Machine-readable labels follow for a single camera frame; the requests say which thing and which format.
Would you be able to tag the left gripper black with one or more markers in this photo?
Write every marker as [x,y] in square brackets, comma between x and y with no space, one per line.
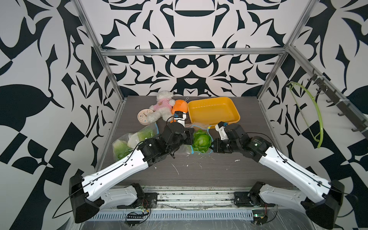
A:
[186,132]

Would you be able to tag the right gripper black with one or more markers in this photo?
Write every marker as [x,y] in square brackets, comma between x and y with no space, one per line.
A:
[216,147]

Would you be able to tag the chinese cabbage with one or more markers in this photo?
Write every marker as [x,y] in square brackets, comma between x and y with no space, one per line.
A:
[136,138]
[202,141]
[121,149]

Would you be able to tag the clear zipper bag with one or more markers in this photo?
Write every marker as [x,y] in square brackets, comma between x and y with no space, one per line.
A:
[125,136]
[187,149]

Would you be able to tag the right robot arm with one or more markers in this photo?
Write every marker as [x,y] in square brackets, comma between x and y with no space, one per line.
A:
[315,196]

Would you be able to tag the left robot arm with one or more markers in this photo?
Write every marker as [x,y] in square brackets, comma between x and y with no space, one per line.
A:
[87,193]

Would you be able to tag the white teddy bear pink shirt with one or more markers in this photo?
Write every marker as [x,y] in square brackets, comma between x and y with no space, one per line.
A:
[163,107]

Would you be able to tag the orange plush toy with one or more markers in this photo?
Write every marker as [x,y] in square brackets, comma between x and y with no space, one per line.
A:
[180,105]

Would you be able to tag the small pink alarm clock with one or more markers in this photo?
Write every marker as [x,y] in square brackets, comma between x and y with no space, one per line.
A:
[143,116]

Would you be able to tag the yellow plastic tray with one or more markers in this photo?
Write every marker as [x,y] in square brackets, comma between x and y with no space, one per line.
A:
[211,111]

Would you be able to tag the right small circuit board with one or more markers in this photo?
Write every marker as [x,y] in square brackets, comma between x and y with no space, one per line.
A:
[260,217]

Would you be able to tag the small circuit board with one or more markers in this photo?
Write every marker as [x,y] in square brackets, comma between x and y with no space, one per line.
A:
[134,218]
[260,217]

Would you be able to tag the left small circuit board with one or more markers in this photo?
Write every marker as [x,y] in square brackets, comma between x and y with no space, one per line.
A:
[134,218]

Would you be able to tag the black hook rack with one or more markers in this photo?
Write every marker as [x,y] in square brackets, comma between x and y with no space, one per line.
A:
[346,106]

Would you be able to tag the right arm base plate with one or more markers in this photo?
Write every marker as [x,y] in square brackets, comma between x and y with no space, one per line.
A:
[246,199]

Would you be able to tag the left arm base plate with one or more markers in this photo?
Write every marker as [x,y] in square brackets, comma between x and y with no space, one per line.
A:
[149,201]

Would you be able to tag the green hoop on wall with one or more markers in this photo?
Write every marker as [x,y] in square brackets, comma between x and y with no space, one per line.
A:
[319,136]

